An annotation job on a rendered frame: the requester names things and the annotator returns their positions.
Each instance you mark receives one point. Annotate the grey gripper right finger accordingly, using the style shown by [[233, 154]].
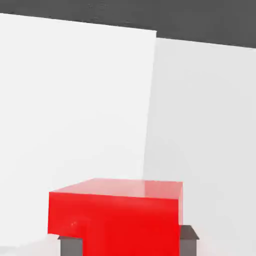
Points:
[[188, 242]]

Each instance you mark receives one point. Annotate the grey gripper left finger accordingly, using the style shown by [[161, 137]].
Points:
[[71, 247]]

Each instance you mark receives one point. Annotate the small red cube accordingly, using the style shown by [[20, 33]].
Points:
[[120, 216]]

